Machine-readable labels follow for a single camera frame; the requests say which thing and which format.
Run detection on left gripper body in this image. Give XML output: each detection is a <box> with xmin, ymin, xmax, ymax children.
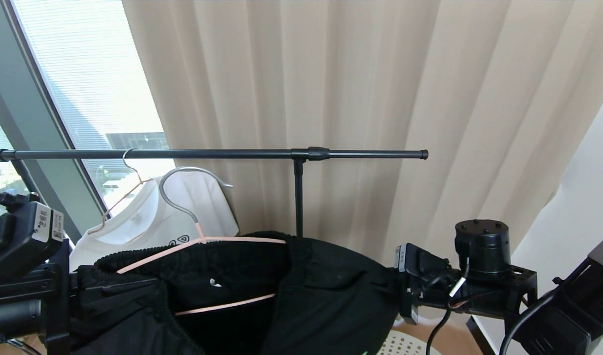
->
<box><xmin>0</xmin><ymin>239</ymin><xmax>80</xmax><ymax>355</ymax></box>

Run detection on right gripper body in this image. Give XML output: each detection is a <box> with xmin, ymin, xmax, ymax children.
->
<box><xmin>399</xmin><ymin>288</ymin><xmax>462</xmax><ymax>326</ymax></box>

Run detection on black shorts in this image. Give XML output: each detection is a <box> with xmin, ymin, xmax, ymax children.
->
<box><xmin>70</xmin><ymin>231</ymin><xmax>405</xmax><ymax>355</ymax></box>

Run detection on pink clothes hanger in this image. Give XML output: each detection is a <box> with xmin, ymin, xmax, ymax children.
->
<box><xmin>116</xmin><ymin>166</ymin><xmax>288</xmax><ymax>316</ymax></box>
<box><xmin>87</xmin><ymin>148</ymin><xmax>155</xmax><ymax>235</ymax></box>

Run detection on white printed T-shirt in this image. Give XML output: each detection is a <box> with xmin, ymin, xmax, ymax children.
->
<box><xmin>70</xmin><ymin>170</ymin><xmax>240</xmax><ymax>273</ymax></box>

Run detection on white laundry basket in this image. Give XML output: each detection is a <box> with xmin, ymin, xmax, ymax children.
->
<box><xmin>375</xmin><ymin>329</ymin><xmax>444</xmax><ymax>355</ymax></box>

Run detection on black clothes rack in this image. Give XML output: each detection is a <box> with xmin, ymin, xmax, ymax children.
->
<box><xmin>0</xmin><ymin>146</ymin><xmax>428</xmax><ymax>240</ymax></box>

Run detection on beige curtain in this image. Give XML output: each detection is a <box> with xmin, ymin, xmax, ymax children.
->
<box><xmin>121</xmin><ymin>0</ymin><xmax>603</xmax><ymax>328</ymax></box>

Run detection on window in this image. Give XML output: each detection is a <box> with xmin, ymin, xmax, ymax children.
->
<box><xmin>0</xmin><ymin>0</ymin><xmax>177</xmax><ymax>243</ymax></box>

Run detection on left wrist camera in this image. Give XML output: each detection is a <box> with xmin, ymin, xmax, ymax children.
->
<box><xmin>0</xmin><ymin>200</ymin><xmax>66</xmax><ymax>279</ymax></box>

